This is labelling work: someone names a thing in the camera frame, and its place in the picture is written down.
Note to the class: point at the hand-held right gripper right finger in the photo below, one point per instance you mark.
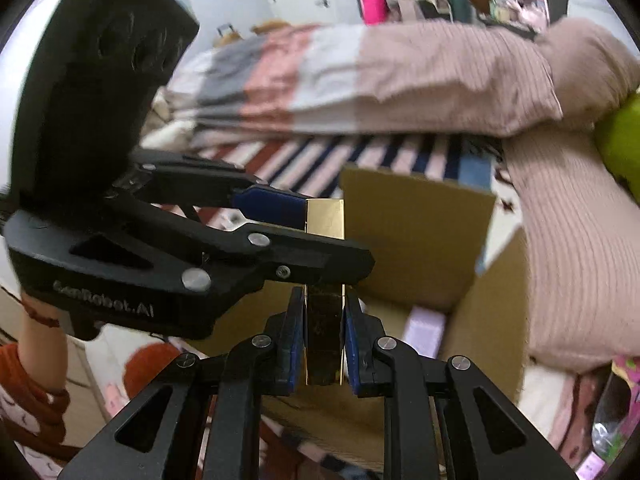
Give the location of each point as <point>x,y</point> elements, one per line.
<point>351,350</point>

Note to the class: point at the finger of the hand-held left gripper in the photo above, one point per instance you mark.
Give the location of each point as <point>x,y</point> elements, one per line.
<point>320,260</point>
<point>270,205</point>

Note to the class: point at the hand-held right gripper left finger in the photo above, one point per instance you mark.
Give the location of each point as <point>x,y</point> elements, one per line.
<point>296,345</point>

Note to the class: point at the shiny gold box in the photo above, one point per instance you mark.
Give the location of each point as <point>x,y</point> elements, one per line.
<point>324,330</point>

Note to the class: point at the brown cardboard box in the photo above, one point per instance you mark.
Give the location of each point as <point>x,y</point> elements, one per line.
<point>420,240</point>

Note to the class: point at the person's left forearm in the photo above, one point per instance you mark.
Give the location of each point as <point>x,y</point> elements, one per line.
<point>42,355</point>

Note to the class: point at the pale pink box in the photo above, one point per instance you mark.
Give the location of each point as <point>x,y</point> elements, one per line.
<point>424,332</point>

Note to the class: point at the red navy striped bed sheet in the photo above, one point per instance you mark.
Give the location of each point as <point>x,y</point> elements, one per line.
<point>350,152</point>

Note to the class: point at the colour block striped quilt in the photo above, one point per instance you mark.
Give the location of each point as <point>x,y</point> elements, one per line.
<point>380,75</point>

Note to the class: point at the bright pink bin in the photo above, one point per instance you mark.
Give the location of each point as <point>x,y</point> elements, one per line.
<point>375,7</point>

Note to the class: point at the pink ribbed pillow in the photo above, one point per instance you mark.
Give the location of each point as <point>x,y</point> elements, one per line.
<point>590,70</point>
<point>575,260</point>

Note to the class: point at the clear plastic bottle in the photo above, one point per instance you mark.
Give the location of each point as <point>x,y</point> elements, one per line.
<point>612,415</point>

